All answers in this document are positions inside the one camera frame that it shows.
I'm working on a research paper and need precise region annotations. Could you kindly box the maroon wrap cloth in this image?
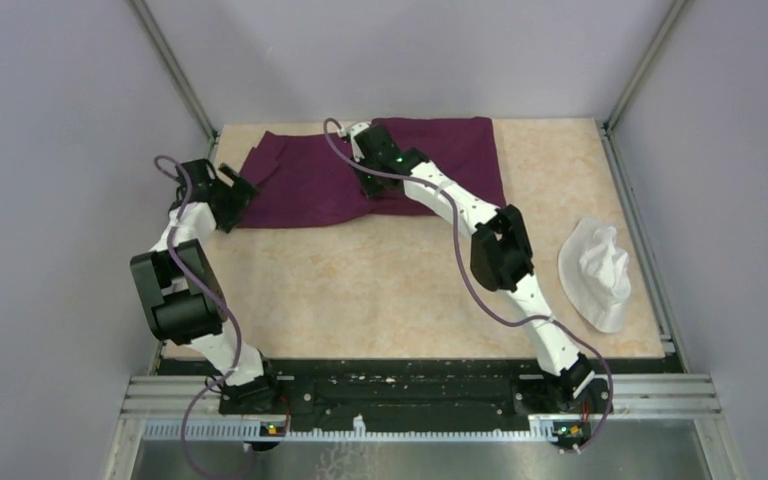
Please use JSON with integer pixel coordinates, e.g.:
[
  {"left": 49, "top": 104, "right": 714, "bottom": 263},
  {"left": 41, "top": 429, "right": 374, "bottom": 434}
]
[{"left": 239, "top": 117, "right": 507, "bottom": 229}]

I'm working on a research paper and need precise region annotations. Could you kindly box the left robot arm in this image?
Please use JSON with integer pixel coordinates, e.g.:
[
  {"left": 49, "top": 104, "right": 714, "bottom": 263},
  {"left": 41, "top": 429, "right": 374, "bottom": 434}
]
[{"left": 129, "top": 155, "right": 281, "bottom": 414}]

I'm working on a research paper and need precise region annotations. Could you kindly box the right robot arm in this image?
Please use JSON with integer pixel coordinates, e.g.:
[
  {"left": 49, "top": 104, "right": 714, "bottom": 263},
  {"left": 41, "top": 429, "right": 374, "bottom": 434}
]
[{"left": 338, "top": 122, "right": 595, "bottom": 412}]

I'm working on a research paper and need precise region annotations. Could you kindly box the white crumpled cloth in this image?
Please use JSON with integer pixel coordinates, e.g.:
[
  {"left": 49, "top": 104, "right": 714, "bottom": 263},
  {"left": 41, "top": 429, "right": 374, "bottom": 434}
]
[{"left": 558, "top": 217, "right": 632, "bottom": 334}]

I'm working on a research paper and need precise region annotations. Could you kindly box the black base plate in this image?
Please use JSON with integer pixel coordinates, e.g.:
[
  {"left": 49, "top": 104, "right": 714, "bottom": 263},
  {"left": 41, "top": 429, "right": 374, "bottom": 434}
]
[{"left": 158, "top": 357, "right": 683, "bottom": 435}]

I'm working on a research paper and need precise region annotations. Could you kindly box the grey cable duct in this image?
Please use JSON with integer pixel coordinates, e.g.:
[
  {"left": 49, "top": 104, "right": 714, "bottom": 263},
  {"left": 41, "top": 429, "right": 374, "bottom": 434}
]
[{"left": 142, "top": 416, "right": 557, "bottom": 443}]

